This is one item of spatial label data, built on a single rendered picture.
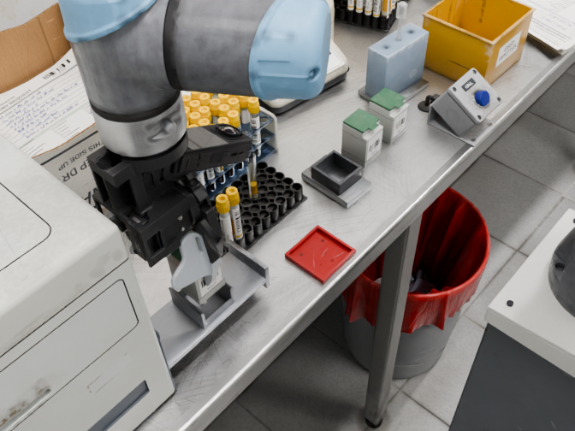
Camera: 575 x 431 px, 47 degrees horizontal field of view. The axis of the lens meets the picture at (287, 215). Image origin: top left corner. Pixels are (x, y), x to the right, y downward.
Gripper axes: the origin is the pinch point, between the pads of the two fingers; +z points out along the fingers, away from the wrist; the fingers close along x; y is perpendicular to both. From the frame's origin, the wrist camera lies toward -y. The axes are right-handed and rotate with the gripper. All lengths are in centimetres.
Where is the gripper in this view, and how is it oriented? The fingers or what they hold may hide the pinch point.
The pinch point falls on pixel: (194, 259)
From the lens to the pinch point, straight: 74.1
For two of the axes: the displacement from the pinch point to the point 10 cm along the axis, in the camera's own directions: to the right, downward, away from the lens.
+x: 7.4, 4.9, -4.6
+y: -6.7, 5.7, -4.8
